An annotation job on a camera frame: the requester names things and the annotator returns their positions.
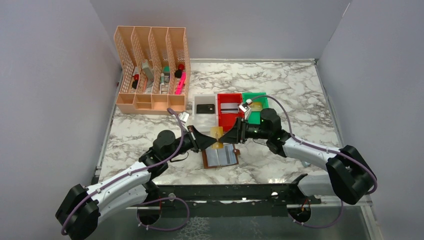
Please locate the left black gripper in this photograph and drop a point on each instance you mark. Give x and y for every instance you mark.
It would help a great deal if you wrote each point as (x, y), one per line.
(192, 138)

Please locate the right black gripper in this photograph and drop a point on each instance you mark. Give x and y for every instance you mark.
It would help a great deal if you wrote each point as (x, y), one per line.
(240, 130)

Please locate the gold credit card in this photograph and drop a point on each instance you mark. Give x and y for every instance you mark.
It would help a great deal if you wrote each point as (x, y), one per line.
(217, 132)
(256, 106)

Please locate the brown leather card holder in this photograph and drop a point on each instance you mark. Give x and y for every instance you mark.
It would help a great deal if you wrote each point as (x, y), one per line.
(221, 157)

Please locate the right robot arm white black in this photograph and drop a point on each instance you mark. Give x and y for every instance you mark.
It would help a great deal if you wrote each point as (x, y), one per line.
(347, 174)

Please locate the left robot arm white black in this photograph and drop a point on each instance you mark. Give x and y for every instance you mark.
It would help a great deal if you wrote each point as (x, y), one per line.
(83, 208)

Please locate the black credit card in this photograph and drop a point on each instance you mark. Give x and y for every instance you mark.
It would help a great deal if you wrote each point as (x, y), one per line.
(208, 108)

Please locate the white striped credit card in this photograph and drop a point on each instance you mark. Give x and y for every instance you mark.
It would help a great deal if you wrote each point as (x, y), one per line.
(229, 108)

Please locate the green plastic bin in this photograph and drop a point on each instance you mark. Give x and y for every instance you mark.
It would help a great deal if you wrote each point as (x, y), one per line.
(254, 117)

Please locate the white plastic bin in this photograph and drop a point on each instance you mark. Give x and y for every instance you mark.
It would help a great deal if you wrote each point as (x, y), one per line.
(204, 122)

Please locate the red plastic bin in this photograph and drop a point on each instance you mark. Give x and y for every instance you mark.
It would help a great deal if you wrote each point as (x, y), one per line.
(227, 120)

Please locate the pink highlighter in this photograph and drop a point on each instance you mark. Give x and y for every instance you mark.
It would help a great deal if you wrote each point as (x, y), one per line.
(181, 83)

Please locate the green cap glue stick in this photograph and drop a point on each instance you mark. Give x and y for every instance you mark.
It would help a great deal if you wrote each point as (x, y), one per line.
(164, 76)

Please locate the red black marker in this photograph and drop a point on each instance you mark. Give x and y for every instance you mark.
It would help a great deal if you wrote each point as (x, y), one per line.
(135, 81)

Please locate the peach plastic desk organizer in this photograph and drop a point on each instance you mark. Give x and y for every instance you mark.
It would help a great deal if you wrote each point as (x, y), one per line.
(156, 69)

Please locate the grey stapler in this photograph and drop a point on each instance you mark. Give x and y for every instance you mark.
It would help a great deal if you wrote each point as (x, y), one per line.
(147, 69)

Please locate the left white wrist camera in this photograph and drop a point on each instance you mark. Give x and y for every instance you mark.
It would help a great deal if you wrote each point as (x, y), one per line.
(184, 116)

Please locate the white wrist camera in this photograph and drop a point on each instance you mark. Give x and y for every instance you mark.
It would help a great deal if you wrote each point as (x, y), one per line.
(245, 107)
(184, 116)

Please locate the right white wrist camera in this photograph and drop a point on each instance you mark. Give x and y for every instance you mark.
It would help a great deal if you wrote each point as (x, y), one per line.
(245, 107)

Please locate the black mounting rail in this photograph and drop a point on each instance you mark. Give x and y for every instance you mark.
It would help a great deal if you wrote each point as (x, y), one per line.
(222, 200)

